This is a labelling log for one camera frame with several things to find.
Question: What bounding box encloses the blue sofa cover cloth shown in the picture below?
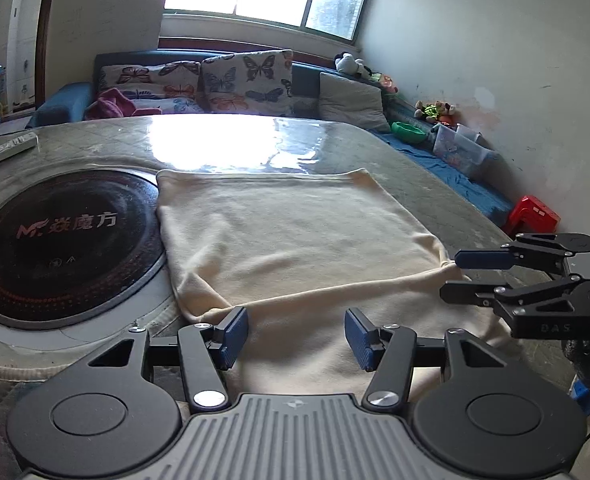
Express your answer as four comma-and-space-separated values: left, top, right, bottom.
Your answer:
375, 130, 513, 226

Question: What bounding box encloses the green plastic bowl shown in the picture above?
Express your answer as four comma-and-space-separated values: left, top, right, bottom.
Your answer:
391, 121, 426, 143

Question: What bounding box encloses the blue corner sofa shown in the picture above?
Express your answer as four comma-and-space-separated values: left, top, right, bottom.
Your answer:
25, 49, 516, 228

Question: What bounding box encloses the large butterfly print pillow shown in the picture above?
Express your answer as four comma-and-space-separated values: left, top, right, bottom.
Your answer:
201, 50, 295, 117

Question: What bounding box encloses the panda plush toy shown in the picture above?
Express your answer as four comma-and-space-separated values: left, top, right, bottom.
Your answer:
334, 51, 371, 78

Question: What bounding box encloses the grey remote control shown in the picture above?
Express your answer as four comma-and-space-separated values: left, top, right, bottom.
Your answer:
0, 132, 40, 158

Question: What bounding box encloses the red plastic stool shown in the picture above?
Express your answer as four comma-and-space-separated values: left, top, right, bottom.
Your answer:
502, 196, 562, 238

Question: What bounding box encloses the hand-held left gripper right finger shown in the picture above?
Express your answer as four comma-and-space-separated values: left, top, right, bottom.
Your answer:
343, 307, 506, 411

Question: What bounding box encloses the person's right hand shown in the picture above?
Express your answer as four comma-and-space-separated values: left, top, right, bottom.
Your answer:
564, 339, 590, 393

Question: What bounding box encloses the cream sweatshirt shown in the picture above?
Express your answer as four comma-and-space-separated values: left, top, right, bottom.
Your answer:
155, 167, 513, 396

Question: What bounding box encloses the clear plastic storage box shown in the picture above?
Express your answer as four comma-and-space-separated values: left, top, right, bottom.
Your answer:
432, 124, 491, 178

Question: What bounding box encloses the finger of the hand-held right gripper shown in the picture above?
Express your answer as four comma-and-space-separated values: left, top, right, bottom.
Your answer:
440, 275, 578, 322
454, 232, 572, 272

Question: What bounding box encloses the dark wooden door frame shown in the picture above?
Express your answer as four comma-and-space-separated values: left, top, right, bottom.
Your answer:
35, 0, 60, 111

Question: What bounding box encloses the colourful plush toy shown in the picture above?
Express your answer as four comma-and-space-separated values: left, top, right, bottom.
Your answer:
370, 72, 398, 94

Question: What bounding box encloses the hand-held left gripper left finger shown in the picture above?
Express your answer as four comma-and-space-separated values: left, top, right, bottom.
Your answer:
89, 306, 251, 409

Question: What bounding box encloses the long butterfly print pillow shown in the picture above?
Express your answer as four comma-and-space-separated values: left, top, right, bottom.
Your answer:
97, 60, 203, 116

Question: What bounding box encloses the round black induction hotplate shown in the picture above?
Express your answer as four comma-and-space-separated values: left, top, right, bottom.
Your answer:
0, 164, 176, 351

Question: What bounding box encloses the pink cloth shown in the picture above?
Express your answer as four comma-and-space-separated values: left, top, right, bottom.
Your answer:
85, 87, 138, 121

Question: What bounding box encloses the grey pillow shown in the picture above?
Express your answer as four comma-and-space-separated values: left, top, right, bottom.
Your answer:
317, 72, 391, 133

